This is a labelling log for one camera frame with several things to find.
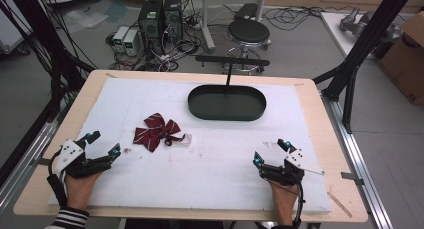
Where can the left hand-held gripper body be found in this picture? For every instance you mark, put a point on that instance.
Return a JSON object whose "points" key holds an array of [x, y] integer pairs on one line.
{"points": [[80, 165]]}

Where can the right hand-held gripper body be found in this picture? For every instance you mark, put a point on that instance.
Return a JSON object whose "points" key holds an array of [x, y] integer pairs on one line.
{"points": [[287, 171]]}

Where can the dark red striped bow tie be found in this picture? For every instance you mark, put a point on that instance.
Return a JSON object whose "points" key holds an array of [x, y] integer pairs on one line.
{"points": [[154, 133]]}

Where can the black oval tray stand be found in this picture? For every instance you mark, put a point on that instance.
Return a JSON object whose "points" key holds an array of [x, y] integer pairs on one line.
{"points": [[226, 104]]}

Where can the person's left hand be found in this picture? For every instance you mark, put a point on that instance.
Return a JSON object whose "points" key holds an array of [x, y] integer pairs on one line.
{"points": [[79, 190]]}

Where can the person's right hand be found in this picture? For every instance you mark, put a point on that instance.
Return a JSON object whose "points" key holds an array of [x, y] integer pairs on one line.
{"points": [[284, 197]]}

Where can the white foam mat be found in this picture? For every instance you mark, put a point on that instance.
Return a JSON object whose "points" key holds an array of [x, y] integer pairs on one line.
{"points": [[213, 169]]}

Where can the light wooden table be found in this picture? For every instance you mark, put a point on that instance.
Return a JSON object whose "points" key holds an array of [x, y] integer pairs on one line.
{"points": [[333, 129]]}

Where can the thin wooden stick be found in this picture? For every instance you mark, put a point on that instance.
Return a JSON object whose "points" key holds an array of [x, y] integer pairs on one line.
{"points": [[340, 204]]}

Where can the white power supply unit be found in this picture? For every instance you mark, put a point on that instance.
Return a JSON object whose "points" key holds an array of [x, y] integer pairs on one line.
{"points": [[120, 37], [131, 42]]}

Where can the clear plastic sheet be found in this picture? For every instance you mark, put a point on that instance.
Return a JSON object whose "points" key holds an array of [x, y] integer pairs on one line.
{"points": [[85, 19]]}

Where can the black round stool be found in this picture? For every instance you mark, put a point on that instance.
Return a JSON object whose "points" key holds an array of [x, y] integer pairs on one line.
{"points": [[248, 32]]}

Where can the white floor board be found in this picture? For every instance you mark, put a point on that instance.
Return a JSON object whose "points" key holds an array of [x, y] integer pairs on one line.
{"points": [[336, 32]]}

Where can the black computer tower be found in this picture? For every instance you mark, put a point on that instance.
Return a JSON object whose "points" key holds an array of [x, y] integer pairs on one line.
{"points": [[172, 19], [151, 24]]}

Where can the black flat box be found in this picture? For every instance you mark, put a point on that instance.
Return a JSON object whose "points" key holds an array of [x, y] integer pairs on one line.
{"points": [[246, 11]]}

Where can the brown cardboard box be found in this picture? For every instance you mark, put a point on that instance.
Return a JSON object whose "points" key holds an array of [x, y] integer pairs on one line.
{"points": [[405, 62]]}

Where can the grey metal table leg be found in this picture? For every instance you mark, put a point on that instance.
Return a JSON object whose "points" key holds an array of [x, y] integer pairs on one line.
{"points": [[206, 22]]}

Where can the aluminium rail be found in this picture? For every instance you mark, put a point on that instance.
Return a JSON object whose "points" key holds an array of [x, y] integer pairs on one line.
{"points": [[30, 155], [360, 149]]}

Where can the grey metal bracket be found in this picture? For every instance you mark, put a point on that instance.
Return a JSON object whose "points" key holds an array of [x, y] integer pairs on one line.
{"points": [[352, 178]]}

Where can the black metal frame stand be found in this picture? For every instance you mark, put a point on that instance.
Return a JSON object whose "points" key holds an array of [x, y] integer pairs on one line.
{"points": [[363, 45]]}

